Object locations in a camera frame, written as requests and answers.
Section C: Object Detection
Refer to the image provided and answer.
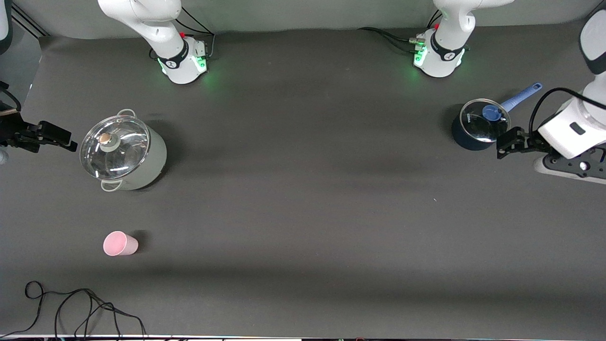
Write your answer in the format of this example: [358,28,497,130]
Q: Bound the glass lid with grey knob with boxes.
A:
[80,115,151,180]

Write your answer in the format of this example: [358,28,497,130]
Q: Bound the black left arm wrist cable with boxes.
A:
[529,87,606,136]

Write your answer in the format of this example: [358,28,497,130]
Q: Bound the black right arm base cables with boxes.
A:
[173,7,216,60]

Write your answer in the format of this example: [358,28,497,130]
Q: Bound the dark metal frame rail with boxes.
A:
[11,4,49,39]

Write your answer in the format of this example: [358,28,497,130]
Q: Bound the black right arm wrist cable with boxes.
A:
[0,81,22,113]

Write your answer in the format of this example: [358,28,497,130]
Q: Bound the glass lid with blue knob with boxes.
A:
[459,99,512,143]

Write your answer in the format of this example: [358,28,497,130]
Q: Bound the black arm base cables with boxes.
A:
[173,7,216,60]
[357,9,443,54]

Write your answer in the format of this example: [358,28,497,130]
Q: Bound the dark blue saucepan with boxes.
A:
[451,82,544,151]

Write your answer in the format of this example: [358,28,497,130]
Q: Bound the black arm wrist cable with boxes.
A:
[0,81,22,113]
[529,87,606,136]

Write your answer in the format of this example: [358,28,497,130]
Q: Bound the pink plastic cup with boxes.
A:
[103,230,140,257]

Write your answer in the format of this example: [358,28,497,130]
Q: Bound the thin black loose cable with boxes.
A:
[0,281,147,338]

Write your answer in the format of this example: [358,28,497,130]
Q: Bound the black left arm base cables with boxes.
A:
[357,9,443,54]

